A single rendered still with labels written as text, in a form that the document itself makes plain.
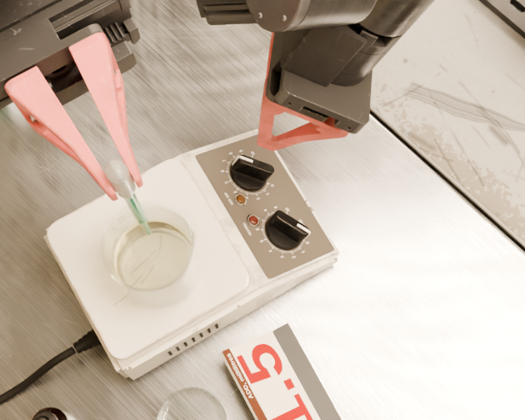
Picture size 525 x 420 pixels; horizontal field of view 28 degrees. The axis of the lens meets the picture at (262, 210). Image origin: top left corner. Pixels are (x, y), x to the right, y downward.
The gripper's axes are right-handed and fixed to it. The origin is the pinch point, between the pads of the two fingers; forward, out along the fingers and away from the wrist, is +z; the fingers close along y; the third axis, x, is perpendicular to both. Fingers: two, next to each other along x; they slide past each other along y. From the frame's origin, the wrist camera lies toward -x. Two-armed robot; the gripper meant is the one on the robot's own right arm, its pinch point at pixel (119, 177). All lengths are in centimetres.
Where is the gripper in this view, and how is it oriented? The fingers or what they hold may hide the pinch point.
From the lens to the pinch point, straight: 56.9
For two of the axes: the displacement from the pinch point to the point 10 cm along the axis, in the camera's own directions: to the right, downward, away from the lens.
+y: 8.7, -4.8, 1.1
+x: 0.1, 2.4, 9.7
